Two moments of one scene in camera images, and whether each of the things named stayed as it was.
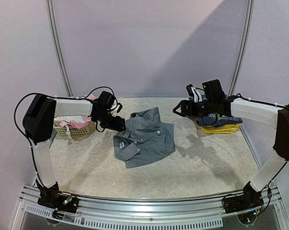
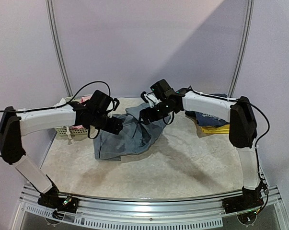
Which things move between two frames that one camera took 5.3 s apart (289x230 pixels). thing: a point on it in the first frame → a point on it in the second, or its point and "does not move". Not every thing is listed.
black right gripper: [186, 108] → [144, 115]
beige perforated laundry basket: [61, 131] does not move
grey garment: [145, 138] → [135, 137]
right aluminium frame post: [243, 48] does not move
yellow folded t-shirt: [226, 129] does not move
